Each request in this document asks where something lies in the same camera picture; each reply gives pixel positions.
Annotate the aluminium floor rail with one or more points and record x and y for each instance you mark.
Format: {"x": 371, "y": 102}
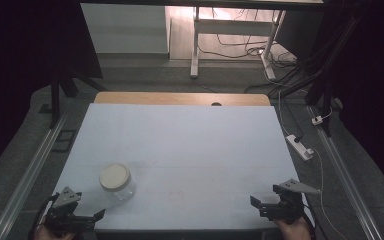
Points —
{"x": 30, "y": 173}
{"x": 346, "y": 180}

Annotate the white power strip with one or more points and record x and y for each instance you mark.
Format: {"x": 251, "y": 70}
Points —
{"x": 299, "y": 146}

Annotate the black curtain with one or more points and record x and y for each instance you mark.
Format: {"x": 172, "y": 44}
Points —
{"x": 376, "y": 83}
{"x": 16, "y": 66}

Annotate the black metal stand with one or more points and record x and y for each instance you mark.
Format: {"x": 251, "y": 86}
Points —
{"x": 326, "y": 66}

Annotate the person's left hand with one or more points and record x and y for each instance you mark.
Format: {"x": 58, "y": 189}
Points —
{"x": 55, "y": 235}

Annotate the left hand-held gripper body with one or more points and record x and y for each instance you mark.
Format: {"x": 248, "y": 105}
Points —
{"x": 65, "y": 213}

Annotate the wooden table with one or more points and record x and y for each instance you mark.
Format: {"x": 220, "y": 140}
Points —
{"x": 166, "y": 98}

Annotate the small white adapter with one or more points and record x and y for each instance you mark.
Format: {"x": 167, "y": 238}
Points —
{"x": 317, "y": 120}

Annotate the cream round jar lid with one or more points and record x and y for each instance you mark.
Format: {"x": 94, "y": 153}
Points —
{"x": 114, "y": 176}

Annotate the white table mat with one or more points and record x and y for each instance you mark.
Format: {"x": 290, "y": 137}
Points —
{"x": 186, "y": 160}

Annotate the white desk frame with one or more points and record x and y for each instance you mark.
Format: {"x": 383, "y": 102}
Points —
{"x": 233, "y": 26}

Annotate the black tripod stand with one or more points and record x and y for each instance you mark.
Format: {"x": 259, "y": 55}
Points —
{"x": 55, "y": 93}

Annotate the clear plastic jar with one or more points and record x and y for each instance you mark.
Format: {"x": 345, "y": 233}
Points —
{"x": 121, "y": 193}

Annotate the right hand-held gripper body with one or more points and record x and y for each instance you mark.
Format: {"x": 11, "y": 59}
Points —
{"x": 286, "y": 203}

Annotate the person's right hand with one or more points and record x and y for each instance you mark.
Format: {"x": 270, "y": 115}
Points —
{"x": 295, "y": 230}

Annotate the black rectangular floor frame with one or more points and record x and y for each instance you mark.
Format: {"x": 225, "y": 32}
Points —
{"x": 65, "y": 140}

